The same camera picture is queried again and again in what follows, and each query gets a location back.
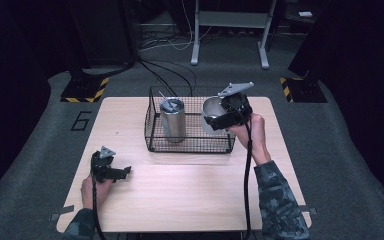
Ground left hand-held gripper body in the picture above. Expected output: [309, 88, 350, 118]
[90, 145, 118, 184]

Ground silver metal cup blue label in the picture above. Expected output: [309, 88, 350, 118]
[159, 96, 187, 144]

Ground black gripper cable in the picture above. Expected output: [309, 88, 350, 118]
[242, 121, 254, 240]
[91, 156, 107, 240]

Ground white metal desk frame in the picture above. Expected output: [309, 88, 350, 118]
[190, 0, 278, 70]

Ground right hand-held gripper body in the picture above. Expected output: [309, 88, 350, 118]
[203, 81, 254, 132]

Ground grey tape strip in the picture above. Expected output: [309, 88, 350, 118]
[299, 205, 318, 216]
[49, 204, 76, 222]

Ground black floor cables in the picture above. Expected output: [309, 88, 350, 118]
[135, 57, 198, 98]

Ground black wire basket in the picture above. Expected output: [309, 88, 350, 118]
[144, 85, 237, 154]

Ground white floor cables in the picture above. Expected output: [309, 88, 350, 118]
[139, 0, 214, 53]

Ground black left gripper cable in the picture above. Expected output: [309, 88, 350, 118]
[91, 156, 107, 240]

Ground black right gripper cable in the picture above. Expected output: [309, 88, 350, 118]
[242, 121, 254, 240]

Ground person's right hand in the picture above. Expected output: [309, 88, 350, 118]
[227, 113, 272, 166]

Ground black yellow striped stand base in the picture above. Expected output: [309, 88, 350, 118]
[60, 75, 110, 104]
[279, 76, 328, 104]

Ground person's left hand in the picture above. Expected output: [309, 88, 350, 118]
[80, 174, 114, 211]

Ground thin white straw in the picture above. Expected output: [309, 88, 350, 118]
[158, 90, 175, 108]

